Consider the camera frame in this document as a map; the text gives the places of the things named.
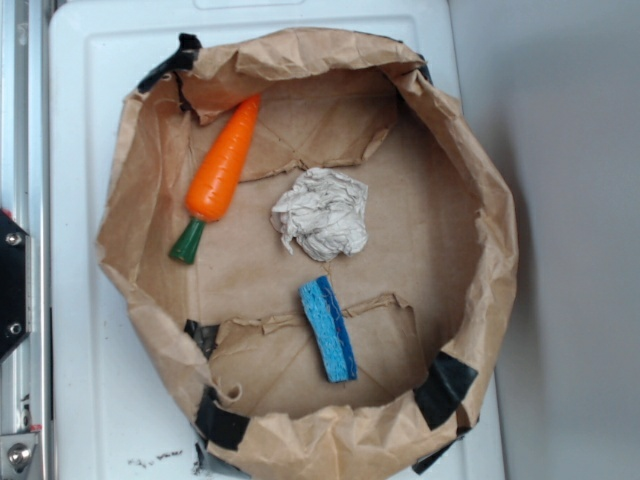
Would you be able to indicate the blue sponge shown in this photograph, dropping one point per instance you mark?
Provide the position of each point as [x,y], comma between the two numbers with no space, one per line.
[323,312]

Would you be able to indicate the crumpled white paper ball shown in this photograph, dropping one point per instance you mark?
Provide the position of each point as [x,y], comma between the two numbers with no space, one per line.
[324,213]

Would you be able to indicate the orange plastic toy carrot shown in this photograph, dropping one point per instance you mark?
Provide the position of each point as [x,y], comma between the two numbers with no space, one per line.
[212,187]

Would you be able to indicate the brown paper bag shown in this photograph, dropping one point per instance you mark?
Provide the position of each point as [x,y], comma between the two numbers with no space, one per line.
[426,303]

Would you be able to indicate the black mounting bracket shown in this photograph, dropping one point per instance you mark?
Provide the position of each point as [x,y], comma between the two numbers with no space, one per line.
[16,323]

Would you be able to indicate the aluminium frame rail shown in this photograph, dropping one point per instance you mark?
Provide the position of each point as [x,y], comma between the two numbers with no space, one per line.
[27,445]

